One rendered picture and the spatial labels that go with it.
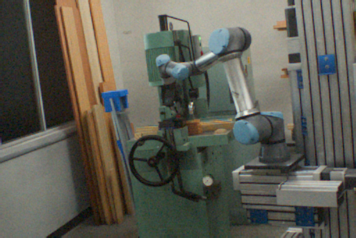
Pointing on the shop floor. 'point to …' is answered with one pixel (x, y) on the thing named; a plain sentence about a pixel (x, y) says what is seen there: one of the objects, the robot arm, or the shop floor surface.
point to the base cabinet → (182, 205)
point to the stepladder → (122, 129)
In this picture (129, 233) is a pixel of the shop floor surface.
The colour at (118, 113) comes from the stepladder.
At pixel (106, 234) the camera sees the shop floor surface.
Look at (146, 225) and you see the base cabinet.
